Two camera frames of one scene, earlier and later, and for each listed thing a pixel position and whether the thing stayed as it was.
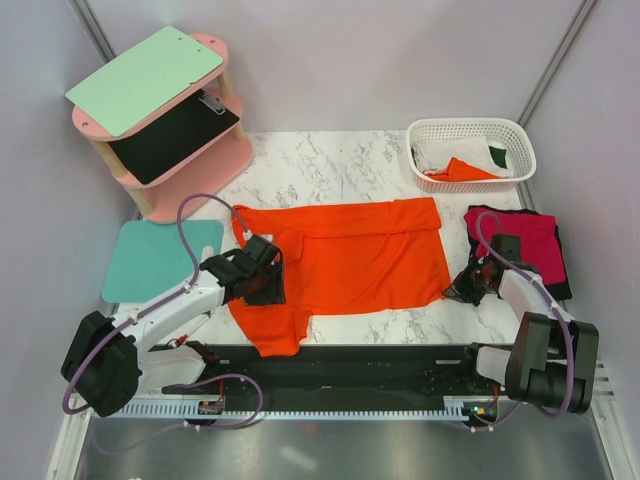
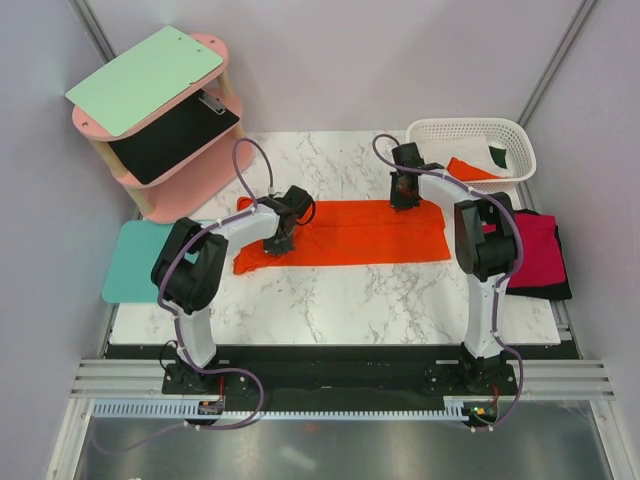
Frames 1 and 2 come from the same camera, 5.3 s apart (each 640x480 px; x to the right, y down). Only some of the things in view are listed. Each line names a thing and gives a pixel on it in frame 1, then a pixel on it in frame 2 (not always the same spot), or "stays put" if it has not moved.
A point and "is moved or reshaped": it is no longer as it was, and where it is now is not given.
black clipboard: x=150 y=152 stays put
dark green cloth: x=498 y=156 stays put
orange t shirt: x=339 y=256 is moved or reshaped
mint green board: x=133 y=88 stays put
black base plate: x=344 y=371 stays put
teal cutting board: x=148 y=263 stays put
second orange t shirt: x=462 y=171 stays put
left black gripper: x=275 y=294 to x=276 y=249
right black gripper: x=461 y=292 to x=396 y=202
